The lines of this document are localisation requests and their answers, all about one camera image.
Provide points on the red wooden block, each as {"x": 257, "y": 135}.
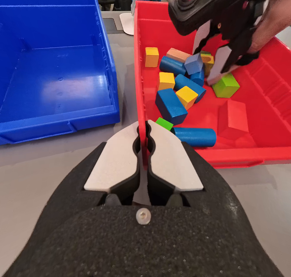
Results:
{"x": 233, "y": 117}

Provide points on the light blue wooden cube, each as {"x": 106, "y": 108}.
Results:
{"x": 194, "y": 64}

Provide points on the small green wooden block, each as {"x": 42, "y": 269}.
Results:
{"x": 164, "y": 123}

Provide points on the natural wooden block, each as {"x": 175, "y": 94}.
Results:
{"x": 178, "y": 55}

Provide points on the person's right hand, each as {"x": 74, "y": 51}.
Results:
{"x": 275, "y": 17}

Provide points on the red plastic bin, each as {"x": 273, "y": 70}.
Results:
{"x": 263, "y": 113}

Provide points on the green wooden cube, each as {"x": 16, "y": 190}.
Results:
{"x": 226, "y": 86}

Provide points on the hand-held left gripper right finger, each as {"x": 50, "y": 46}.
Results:
{"x": 175, "y": 163}

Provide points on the blue plastic bin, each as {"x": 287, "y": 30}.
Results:
{"x": 45, "y": 76}

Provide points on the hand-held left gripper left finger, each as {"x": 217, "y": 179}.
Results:
{"x": 111, "y": 163}

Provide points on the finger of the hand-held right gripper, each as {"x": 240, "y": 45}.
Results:
{"x": 221, "y": 65}
{"x": 201, "y": 36}

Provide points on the yellow wooden cube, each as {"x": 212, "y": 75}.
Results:
{"x": 166, "y": 81}

